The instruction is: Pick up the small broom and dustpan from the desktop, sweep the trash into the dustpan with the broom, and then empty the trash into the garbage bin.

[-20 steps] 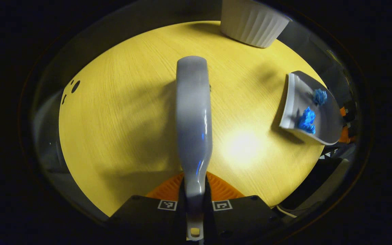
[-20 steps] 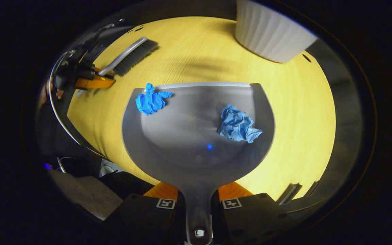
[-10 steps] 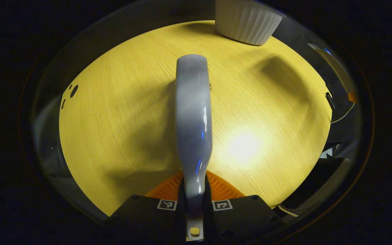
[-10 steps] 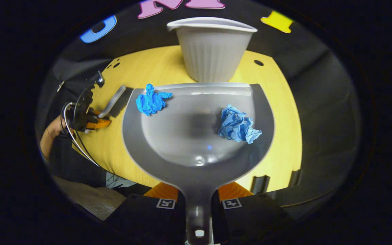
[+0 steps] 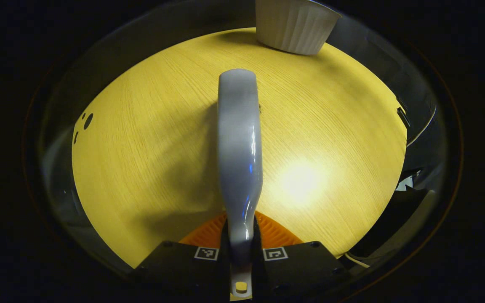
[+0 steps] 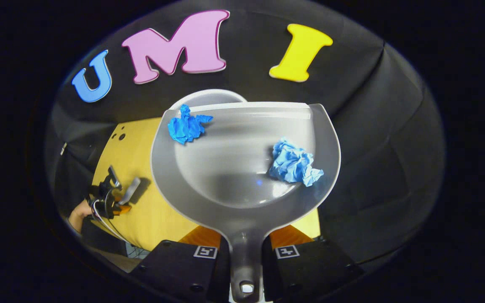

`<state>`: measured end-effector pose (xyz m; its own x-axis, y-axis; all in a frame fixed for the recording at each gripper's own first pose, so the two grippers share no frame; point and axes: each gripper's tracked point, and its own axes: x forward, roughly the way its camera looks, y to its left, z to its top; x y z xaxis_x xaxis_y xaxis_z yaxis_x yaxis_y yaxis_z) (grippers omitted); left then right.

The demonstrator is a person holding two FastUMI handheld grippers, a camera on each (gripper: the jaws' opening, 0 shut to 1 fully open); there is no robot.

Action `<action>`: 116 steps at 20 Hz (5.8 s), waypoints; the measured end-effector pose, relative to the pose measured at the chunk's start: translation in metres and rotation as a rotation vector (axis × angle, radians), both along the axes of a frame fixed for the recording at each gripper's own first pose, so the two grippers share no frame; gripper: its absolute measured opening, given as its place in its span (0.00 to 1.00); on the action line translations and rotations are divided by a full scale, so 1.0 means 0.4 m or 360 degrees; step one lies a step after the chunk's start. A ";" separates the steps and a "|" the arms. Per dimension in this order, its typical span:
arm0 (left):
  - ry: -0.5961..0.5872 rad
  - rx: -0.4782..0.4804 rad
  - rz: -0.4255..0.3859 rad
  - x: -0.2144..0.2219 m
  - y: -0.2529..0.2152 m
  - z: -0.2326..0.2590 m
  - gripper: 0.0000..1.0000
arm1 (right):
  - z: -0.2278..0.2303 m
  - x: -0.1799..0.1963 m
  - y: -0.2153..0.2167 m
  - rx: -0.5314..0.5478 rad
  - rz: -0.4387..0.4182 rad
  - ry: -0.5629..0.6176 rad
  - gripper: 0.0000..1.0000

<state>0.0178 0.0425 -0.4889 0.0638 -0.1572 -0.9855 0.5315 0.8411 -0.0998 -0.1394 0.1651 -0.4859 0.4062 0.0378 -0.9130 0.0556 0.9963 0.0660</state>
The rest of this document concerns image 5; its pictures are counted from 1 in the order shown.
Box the white ribbed garbage bin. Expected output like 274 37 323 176
255 0 342 56

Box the small grey broom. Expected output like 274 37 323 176
217 69 264 299

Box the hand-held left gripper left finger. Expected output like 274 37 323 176
135 213 231 295

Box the white cable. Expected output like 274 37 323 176
345 252 370 268

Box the wooden desktop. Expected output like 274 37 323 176
72 27 407 270

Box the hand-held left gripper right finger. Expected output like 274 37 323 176
253 211 348 297

